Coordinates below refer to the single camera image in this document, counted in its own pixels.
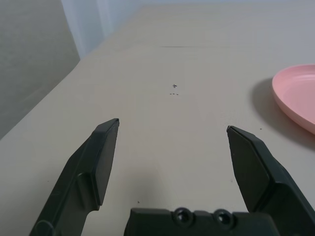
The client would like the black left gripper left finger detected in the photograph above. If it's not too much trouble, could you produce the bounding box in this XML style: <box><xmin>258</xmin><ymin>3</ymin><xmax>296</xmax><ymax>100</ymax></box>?
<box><xmin>29</xmin><ymin>118</ymin><xmax>120</xmax><ymax>236</ymax></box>

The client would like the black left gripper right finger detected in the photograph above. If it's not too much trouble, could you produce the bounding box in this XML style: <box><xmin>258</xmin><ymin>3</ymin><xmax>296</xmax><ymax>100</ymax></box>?
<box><xmin>226</xmin><ymin>125</ymin><xmax>315</xmax><ymax>236</ymax></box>

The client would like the pink plastic plate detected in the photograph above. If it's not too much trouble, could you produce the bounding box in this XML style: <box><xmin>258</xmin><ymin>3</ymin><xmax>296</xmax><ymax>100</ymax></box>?
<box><xmin>272</xmin><ymin>64</ymin><xmax>315</xmax><ymax>135</ymax></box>

